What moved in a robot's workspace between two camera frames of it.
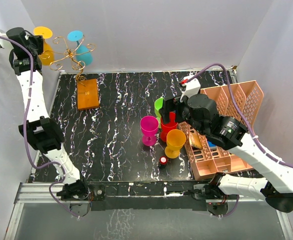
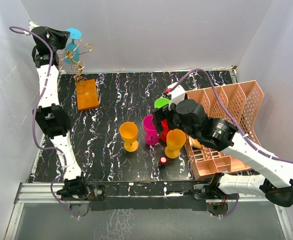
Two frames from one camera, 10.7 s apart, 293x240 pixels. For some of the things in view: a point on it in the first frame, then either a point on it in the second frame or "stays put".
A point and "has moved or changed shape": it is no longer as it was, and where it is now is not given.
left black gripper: (39, 39) -> (63, 36)
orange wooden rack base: (87, 95) stays put
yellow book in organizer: (195, 140) stays put
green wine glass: (158, 104) stays put
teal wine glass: (83, 54) -> (72, 54)
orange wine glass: (47, 57) has moved or changed shape
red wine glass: (165, 127) stays put
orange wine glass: (175, 139) stays put
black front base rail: (144, 195) stays put
